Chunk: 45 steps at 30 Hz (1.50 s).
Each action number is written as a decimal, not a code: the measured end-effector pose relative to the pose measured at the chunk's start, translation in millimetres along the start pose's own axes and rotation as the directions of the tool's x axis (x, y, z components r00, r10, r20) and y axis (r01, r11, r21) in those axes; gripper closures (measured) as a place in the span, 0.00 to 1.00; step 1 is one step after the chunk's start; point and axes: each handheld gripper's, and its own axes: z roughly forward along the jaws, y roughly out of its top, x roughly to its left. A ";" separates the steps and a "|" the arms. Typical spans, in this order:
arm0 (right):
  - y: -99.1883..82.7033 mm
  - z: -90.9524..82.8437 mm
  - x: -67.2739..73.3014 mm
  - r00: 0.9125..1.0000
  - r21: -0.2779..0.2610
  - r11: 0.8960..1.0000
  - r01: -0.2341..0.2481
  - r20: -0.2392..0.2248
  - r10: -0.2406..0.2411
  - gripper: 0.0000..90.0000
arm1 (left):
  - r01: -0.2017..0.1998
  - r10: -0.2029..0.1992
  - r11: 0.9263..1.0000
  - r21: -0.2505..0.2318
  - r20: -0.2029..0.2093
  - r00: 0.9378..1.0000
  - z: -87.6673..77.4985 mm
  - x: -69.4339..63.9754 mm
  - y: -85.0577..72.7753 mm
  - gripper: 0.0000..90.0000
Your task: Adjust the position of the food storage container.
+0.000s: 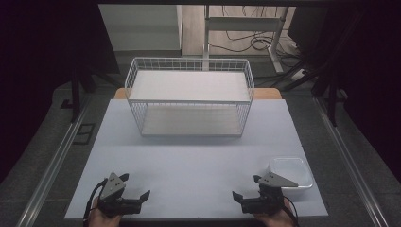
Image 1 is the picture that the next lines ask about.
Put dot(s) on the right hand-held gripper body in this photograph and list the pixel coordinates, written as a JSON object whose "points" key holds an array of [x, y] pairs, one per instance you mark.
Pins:
{"points": [[268, 195]]}

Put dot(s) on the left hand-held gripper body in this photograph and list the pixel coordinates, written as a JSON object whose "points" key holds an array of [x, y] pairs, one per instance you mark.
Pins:
{"points": [[111, 188]]}

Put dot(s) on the person's right hand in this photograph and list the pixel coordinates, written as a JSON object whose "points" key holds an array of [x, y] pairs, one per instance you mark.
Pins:
{"points": [[277, 219]]}

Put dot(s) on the person's left hand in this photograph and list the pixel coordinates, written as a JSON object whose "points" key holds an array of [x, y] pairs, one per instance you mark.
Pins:
{"points": [[102, 219]]}

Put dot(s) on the white plastic container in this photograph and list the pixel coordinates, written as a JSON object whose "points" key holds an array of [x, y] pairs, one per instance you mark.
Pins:
{"points": [[291, 170]]}

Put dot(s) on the pale blue table board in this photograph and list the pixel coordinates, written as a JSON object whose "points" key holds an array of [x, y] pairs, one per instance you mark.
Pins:
{"points": [[189, 164]]}

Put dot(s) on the black metal stand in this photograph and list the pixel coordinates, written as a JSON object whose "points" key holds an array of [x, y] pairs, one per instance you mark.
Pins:
{"points": [[331, 91], [75, 91]]}

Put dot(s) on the white power strip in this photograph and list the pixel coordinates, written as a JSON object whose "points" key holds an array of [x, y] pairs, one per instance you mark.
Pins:
{"points": [[298, 75]]}

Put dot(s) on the white cabinet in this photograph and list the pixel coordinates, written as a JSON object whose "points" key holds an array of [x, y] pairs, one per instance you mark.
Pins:
{"points": [[142, 25]]}

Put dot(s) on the aluminium floor rail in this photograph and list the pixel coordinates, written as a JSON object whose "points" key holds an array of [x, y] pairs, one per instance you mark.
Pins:
{"points": [[350, 160], [52, 164]]}

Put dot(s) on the white metal desk frame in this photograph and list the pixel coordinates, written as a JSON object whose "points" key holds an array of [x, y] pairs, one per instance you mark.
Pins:
{"points": [[242, 23]]}

